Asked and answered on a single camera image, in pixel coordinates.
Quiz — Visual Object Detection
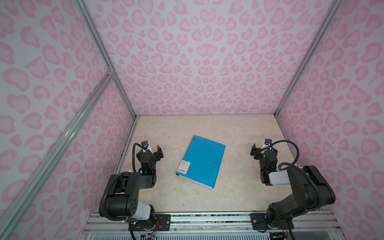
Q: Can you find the blue folder black inside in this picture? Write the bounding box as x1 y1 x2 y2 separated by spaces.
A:
176 136 226 189

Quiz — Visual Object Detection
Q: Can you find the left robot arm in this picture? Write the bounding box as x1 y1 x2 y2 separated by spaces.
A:
99 142 164 227

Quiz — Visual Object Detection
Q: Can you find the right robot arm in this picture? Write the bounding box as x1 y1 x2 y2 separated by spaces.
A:
250 139 336 230

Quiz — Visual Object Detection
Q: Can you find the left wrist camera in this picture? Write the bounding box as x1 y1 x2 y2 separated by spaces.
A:
141 141 153 152

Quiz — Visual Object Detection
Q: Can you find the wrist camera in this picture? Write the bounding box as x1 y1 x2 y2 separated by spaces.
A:
263 139 273 148
141 141 153 152

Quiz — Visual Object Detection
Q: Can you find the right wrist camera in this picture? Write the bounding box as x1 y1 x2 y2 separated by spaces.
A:
263 139 273 148

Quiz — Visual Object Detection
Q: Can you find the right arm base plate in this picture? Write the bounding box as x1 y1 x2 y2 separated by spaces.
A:
250 213 295 233

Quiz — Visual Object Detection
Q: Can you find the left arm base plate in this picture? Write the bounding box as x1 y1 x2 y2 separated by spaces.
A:
129 214 171 232

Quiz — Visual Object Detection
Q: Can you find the diagonal aluminium frame bar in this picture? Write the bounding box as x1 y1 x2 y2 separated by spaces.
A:
1 73 114 240

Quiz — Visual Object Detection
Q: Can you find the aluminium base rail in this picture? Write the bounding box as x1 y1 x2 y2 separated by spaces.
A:
81 211 345 240

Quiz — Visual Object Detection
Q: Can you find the left corner aluminium post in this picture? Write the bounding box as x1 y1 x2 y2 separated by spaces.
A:
73 0 137 120

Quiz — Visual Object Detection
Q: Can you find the corner aluminium post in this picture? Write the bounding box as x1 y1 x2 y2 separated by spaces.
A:
274 0 344 119
73 0 137 120

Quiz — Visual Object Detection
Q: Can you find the right corner aluminium post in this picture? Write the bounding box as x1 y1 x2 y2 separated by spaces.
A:
274 0 344 119

